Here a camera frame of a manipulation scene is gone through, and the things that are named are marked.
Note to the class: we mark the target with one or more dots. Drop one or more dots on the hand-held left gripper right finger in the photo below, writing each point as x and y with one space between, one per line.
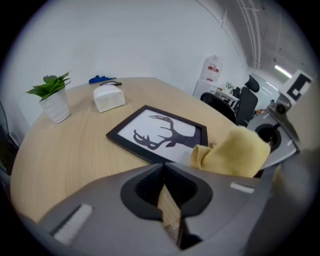
225 205

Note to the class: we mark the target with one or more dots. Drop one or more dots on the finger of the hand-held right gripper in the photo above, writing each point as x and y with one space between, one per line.
262 122
287 150

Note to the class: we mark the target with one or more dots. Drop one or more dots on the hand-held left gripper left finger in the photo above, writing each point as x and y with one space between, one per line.
107 220

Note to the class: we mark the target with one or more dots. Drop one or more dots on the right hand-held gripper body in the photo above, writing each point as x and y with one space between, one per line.
297 87

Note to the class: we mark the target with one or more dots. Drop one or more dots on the yellow cleaning cloth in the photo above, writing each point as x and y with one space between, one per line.
232 152

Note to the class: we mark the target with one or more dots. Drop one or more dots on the black deer picture frame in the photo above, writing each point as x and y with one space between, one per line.
140 125

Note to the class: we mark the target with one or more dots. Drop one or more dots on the ceiling tube light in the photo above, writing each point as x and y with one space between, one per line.
283 70

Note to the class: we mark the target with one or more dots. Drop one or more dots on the black office chair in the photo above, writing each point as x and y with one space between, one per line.
247 102

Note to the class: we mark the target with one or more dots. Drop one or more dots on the white desk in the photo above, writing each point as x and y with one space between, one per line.
226 96

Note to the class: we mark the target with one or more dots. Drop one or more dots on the black folding chair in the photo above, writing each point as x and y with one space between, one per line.
220 107

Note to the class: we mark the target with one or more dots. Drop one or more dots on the white water dispenser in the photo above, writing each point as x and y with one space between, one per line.
203 88

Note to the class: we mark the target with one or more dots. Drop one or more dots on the large dispenser water bottle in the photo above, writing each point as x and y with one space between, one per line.
212 68

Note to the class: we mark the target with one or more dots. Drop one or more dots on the white tissue box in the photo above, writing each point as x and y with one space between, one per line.
108 98

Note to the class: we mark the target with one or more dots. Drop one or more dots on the green plant in white pot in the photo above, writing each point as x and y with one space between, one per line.
56 107

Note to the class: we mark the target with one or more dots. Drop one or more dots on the blue cloth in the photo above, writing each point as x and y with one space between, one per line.
98 79

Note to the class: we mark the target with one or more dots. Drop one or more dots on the small black picture frame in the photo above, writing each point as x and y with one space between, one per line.
111 83

